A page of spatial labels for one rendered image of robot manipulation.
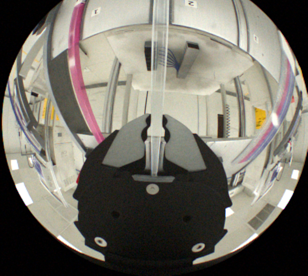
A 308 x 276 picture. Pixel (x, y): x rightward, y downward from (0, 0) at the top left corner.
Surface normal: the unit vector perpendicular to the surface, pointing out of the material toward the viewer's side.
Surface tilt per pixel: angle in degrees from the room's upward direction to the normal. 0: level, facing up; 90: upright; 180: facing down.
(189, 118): 90
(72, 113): 90
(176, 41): 0
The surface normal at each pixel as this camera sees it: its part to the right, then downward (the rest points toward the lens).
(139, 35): -0.04, 1.00
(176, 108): 0.00, -0.07
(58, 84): 1.00, 0.04
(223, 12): -0.04, 0.66
